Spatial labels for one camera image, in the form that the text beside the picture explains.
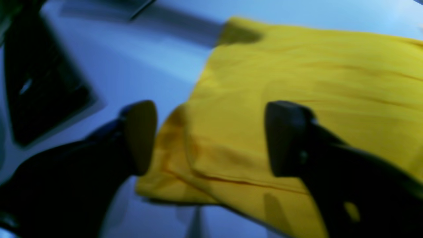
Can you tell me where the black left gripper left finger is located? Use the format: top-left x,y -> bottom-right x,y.
1,100 -> 158,238

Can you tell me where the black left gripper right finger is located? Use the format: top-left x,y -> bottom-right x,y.
264,101 -> 423,238

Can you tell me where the orange yellow T-shirt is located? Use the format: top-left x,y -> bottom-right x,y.
135,18 -> 422,238

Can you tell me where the black keyboard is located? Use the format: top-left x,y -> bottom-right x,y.
4,13 -> 96,146

